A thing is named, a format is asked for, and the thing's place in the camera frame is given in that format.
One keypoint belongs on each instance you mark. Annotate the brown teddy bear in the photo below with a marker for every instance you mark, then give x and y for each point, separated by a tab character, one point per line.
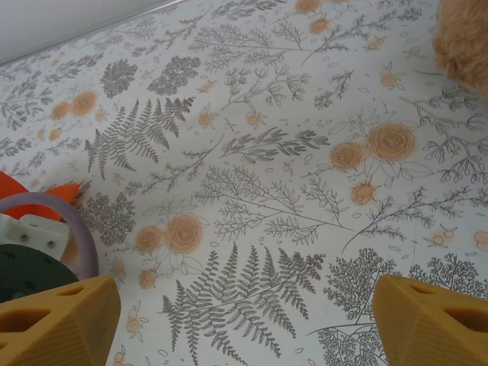
465	42

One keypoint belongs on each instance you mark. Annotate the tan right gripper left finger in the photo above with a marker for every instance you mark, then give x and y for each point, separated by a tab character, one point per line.
57	331

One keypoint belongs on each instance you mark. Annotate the orange cloth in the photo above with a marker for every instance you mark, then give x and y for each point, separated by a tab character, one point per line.
9	185

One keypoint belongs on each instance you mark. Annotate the floral patterned table mat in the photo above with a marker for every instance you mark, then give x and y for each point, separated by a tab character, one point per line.
267	171

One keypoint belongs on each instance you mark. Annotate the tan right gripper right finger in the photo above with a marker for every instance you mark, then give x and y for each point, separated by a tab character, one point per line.
438	335

